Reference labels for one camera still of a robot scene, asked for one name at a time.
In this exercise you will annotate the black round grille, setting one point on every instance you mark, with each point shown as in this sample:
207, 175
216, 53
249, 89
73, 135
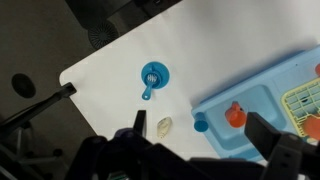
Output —
103, 35

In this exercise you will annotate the light blue toy sink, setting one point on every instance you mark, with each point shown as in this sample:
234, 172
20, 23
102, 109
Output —
260, 96

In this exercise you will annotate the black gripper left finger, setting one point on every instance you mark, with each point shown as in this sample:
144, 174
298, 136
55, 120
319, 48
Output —
140, 121

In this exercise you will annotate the black stand bar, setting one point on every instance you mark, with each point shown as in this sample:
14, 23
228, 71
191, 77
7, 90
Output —
40, 106

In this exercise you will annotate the black office chair base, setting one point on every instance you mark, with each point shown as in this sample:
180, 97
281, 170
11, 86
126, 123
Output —
30, 150

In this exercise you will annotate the small blue tumbler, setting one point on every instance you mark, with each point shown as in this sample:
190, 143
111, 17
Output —
201, 123

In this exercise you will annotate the yellow dish rack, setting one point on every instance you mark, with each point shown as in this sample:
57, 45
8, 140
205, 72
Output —
295, 100

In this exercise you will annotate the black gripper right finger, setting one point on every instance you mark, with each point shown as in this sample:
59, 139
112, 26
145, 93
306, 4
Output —
261, 133

